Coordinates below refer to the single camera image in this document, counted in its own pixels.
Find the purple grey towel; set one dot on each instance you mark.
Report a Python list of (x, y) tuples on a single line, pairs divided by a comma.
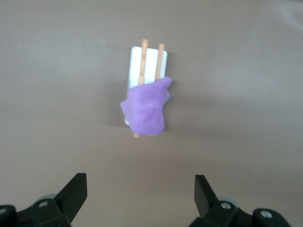
[(146, 108)]

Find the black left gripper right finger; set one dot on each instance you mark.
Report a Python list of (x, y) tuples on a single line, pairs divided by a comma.
[(206, 198)]

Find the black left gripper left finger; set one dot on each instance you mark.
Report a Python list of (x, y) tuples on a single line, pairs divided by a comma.
[(68, 196)]

